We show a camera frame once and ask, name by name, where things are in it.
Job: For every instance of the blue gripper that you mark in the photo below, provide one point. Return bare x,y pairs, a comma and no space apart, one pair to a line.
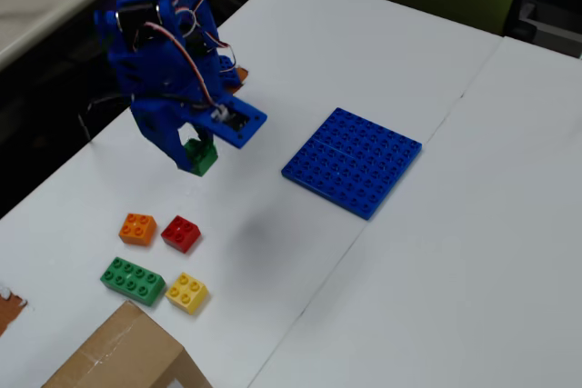
156,126

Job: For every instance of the green 2x2 block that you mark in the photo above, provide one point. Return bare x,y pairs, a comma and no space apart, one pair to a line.
202,158

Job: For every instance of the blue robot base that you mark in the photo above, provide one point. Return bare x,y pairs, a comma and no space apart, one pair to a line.
229,76

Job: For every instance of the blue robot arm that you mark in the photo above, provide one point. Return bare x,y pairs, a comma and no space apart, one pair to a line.
154,52

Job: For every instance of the red 2x2 block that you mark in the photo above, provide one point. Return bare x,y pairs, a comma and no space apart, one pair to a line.
180,233

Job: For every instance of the orange 2x2 block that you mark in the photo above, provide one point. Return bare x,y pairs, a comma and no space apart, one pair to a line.
136,228

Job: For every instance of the yellow 2x2 block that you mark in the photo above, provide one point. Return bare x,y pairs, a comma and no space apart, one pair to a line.
186,292

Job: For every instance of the green 2x4 block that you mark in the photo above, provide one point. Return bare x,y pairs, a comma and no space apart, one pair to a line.
132,281

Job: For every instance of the blue 8x8 studded baseplate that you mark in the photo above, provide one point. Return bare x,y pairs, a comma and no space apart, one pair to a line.
352,163

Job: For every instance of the brown cardboard box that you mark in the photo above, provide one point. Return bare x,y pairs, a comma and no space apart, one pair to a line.
127,351

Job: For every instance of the grey metal chair part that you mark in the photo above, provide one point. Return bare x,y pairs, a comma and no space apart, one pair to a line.
550,24

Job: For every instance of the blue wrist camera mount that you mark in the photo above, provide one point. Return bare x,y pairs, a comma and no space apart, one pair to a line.
241,126

